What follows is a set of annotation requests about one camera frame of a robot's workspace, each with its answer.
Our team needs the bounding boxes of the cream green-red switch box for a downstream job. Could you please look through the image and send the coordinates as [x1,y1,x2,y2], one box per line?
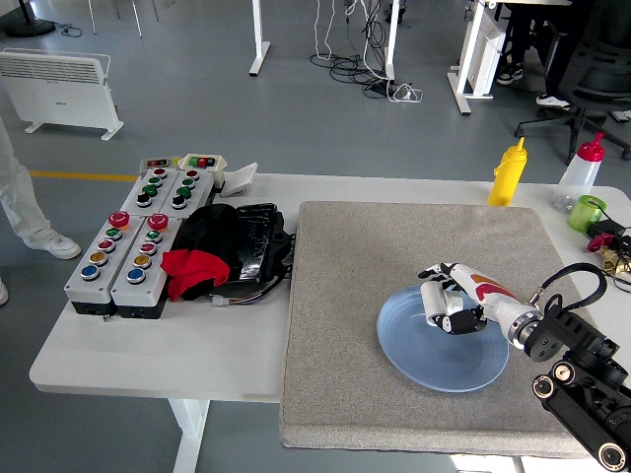
[176,153,228,188]

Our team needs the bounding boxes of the black round stand base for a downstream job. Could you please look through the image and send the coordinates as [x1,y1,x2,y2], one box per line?
[4,0,57,38]

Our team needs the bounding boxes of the standing person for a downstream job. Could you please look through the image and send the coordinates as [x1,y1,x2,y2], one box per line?
[0,115,83,306]

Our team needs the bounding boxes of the five-button control box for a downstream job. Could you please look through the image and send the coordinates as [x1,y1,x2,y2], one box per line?
[63,210,147,316]
[108,213,183,320]

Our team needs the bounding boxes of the clear squeeze bottle red cap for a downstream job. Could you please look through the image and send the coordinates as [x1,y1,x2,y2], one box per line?
[551,130,606,214]

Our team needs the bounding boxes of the white desk leg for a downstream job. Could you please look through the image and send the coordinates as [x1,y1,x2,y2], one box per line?
[248,0,271,77]
[383,0,400,83]

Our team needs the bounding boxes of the white charger with cord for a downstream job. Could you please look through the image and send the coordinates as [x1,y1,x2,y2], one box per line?
[386,82,424,103]

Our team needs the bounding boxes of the white desk frame with panel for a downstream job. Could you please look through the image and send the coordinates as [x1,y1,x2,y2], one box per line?
[447,0,509,117]

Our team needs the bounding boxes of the black power adapter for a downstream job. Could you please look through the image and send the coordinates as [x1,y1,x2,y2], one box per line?
[585,219,627,238]

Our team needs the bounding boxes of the small grey switch box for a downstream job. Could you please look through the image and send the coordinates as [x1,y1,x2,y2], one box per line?
[139,157,181,172]

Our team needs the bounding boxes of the brass valve red handle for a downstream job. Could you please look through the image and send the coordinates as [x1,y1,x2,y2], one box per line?
[586,233,631,276]

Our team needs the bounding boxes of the white hanging cable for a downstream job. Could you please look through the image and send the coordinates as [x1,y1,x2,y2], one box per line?
[314,0,337,63]

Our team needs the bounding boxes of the black plastic tray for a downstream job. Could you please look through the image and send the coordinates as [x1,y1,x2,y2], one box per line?
[224,201,297,285]

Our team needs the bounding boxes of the white wall switch plate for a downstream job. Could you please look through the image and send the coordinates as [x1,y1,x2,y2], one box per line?
[219,162,259,198]

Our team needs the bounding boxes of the green translucent cup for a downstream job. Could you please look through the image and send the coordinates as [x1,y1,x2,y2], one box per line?
[566,194,606,233]

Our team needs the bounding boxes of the white electric heater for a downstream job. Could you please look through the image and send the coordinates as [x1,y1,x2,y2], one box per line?
[0,47,125,143]

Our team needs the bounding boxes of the seated person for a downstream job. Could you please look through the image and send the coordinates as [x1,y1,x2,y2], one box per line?
[495,0,593,108]

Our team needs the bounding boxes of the grey-brown mat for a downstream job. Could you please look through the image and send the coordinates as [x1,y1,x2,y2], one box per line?
[279,200,631,458]

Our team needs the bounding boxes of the white table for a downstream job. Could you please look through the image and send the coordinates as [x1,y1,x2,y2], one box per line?
[28,171,631,473]

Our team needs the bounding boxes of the blue plate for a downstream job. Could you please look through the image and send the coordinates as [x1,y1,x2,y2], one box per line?
[376,285,511,394]

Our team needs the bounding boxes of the four-button control box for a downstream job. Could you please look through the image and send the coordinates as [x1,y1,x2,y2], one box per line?
[120,167,181,218]
[157,168,216,221]

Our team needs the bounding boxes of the metal chair legs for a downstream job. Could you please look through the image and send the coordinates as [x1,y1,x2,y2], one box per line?
[88,0,162,39]

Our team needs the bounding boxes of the white connector wire harness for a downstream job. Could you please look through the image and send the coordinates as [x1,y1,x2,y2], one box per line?
[209,260,295,308]

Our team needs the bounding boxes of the black and red cloth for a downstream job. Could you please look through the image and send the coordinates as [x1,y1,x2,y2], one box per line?
[161,203,244,302]

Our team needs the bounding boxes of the yellow squeeze bottle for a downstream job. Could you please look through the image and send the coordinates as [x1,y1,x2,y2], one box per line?
[487,136,528,207]

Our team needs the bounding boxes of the black office chair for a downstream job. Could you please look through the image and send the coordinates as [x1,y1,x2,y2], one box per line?
[514,0,631,162]

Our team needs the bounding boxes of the black floor cable tangle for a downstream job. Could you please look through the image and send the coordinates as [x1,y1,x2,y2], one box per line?
[309,0,395,99]

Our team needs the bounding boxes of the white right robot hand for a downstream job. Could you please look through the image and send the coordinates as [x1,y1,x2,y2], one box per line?
[417,261,533,337]

